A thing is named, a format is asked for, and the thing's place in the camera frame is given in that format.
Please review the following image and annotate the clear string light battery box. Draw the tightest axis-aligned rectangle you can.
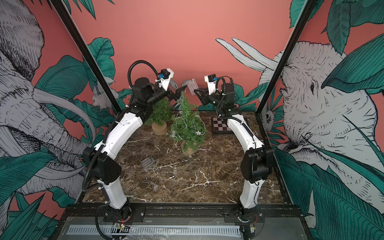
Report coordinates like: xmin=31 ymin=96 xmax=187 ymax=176
xmin=182 ymin=79 xmax=199 ymax=95

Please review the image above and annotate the mini christmas tree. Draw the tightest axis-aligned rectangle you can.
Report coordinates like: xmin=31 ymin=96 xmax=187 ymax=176
xmin=145 ymin=99 xmax=172 ymax=136
xmin=170 ymin=93 xmax=206 ymax=155

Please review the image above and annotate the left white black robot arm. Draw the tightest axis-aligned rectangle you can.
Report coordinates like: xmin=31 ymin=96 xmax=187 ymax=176
xmin=82 ymin=60 xmax=185 ymax=225

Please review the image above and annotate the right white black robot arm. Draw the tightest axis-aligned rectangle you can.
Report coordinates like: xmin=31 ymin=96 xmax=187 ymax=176
xmin=194 ymin=74 xmax=274 ymax=224

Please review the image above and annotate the small chessboard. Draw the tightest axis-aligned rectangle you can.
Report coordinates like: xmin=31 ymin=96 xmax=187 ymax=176
xmin=211 ymin=117 xmax=234 ymax=135

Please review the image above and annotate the white perforated strip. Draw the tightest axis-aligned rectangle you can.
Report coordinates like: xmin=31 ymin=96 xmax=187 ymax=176
xmin=65 ymin=224 xmax=242 ymax=237

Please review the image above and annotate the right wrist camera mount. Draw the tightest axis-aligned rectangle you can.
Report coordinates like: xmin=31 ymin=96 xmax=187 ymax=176
xmin=205 ymin=74 xmax=218 ymax=95

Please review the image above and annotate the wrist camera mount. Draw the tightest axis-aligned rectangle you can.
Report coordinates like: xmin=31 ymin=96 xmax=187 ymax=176
xmin=156 ymin=68 xmax=174 ymax=91
xmin=205 ymin=74 xmax=218 ymax=95

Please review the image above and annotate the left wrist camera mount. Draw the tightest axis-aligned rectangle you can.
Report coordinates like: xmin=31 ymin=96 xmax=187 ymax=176
xmin=156 ymin=68 xmax=174 ymax=91

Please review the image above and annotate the black right frame post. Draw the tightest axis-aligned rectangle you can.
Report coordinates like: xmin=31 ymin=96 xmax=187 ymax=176
xmin=256 ymin=0 xmax=317 ymax=117

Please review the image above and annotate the black frame post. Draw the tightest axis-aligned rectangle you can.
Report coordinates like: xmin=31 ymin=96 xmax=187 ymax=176
xmin=50 ymin=0 xmax=122 ymax=114
xmin=256 ymin=0 xmax=317 ymax=117

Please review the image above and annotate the black left frame post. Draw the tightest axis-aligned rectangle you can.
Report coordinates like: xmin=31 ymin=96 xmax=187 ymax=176
xmin=50 ymin=0 xmax=122 ymax=114

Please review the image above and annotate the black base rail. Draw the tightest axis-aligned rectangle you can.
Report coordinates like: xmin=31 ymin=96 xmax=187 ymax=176
xmin=59 ymin=203 xmax=305 ymax=226

